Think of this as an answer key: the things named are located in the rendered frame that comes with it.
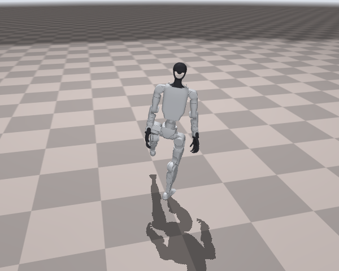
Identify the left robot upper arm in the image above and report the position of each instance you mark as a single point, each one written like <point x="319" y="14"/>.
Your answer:
<point x="156" y="97"/>

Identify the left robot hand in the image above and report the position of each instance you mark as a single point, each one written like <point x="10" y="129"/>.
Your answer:
<point x="147" y="137"/>

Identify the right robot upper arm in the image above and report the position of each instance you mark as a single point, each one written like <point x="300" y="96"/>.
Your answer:
<point x="193" y="103"/>

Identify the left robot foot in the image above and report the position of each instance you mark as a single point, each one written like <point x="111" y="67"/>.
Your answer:
<point x="152" y="153"/>

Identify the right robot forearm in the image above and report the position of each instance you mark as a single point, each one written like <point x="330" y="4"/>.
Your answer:
<point x="194" y="125"/>

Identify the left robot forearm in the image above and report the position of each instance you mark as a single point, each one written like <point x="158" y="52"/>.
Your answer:
<point x="150" y="120"/>

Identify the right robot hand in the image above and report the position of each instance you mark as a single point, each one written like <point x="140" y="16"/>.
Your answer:
<point x="195" y="143"/>

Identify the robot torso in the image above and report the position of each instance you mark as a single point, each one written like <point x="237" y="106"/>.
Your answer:
<point x="173" y="107"/>

